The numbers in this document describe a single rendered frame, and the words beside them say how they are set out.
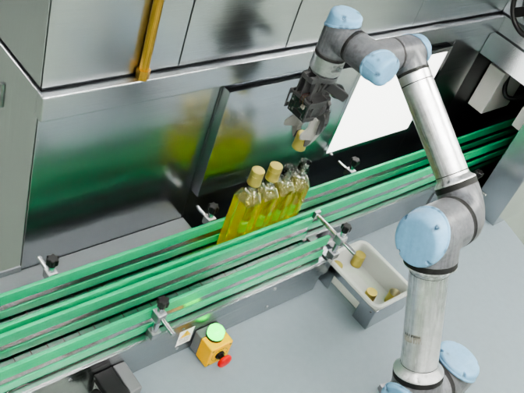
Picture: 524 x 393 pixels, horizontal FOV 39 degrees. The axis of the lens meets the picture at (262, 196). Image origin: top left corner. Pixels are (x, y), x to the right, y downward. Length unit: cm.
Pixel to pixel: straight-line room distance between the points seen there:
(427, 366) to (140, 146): 82
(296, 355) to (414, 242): 58
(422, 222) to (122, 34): 71
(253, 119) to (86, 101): 52
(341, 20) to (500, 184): 125
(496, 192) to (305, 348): 103
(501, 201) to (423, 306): 113
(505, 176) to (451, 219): 113
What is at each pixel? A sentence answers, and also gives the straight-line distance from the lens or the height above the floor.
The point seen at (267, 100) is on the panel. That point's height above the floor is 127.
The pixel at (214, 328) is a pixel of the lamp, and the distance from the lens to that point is 182.
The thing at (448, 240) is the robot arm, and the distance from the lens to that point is 154.
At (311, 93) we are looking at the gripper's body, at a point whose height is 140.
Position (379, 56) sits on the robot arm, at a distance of 157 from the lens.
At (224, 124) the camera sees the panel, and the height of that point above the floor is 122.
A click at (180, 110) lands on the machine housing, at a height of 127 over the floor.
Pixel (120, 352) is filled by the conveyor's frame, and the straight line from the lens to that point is 170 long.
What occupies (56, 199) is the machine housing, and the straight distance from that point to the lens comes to 169.
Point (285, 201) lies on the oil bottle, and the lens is 192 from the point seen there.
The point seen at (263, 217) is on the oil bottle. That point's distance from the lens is 191.
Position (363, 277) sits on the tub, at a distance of 223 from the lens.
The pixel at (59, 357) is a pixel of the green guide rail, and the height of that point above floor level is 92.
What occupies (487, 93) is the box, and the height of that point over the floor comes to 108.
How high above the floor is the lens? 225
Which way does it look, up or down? 39 degrees down
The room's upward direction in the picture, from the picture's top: 21 degrees clockwise
